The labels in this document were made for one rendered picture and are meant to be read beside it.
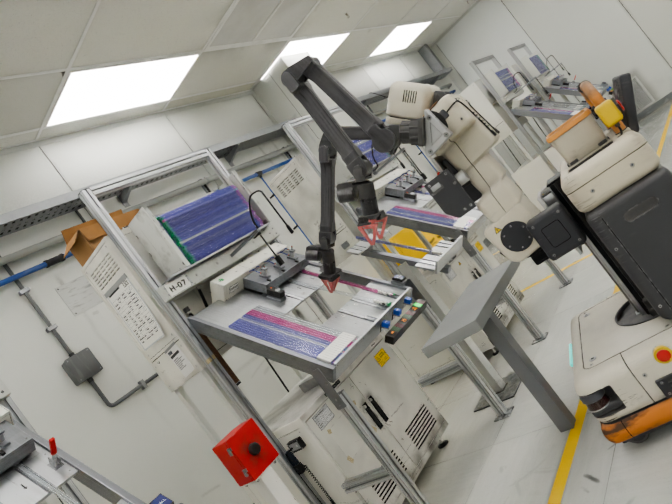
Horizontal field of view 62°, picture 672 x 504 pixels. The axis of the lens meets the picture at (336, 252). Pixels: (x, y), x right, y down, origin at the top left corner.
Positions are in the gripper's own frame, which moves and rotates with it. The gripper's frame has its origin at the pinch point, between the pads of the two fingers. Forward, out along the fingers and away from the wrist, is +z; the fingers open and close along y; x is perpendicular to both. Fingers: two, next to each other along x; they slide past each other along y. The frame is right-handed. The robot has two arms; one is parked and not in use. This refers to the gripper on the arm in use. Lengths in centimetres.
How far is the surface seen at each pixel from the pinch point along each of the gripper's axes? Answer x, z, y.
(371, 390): 20.8, 42.9, 7.7
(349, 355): 29.7, 4.7, 37.1
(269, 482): 27, 23, 87
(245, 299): -30.7, -1.3, 23.5
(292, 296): -14.1, 0.3, 11.0
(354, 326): 21.8, 3.7, 18.8
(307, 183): -75, -18, -97
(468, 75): -193, -8, -761
